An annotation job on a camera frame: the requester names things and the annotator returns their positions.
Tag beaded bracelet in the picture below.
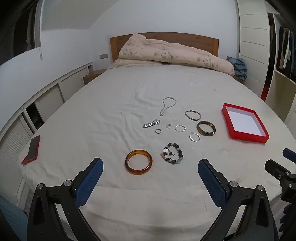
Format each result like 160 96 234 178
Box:
161 142 184 164

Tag open wardrobe shelf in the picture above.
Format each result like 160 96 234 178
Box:
265 11 296 127

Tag low white wall cabinet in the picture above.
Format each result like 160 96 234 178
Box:
0 62 94 209

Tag beige floral duvet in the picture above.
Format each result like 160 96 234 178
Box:
118 33 235 76

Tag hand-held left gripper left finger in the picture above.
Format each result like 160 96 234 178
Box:
26 158 104 241

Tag phone in red case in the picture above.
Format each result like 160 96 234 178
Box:
22 135 41 165

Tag dark brown bangle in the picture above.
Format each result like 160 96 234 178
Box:
196 121 216 137

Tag blue crumpled cloth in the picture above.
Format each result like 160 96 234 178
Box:
228 57 248 81

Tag dark window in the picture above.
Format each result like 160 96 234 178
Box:
0 0 42 65

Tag wooden nightstand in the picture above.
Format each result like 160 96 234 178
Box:
84 69 107 85

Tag white wardrobe door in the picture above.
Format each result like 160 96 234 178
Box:
236 0 271 100

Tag beige pillow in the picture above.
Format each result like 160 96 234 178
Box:
110 58 167 68

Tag wooden headboard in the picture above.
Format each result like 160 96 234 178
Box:
110 32 219 62

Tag silver chain necklace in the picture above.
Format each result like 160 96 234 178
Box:
160 96 177 117

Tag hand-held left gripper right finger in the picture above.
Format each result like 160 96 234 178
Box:
198 159 279 241

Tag hanging clothes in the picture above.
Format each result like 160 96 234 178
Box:
276 25 296 81

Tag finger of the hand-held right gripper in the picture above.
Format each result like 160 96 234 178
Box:
282 148 296 163
265 159 292 184

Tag bed with beige sheet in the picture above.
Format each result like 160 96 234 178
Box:
22 67 287 241

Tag person's right hand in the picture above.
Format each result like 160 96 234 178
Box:
279 203 292 239

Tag thin silver bangle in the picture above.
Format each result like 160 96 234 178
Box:
185 110 201 121

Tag amber bangle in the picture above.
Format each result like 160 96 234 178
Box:
125 150 153 175

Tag red jewelry box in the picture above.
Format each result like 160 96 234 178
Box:
222 103 270 144

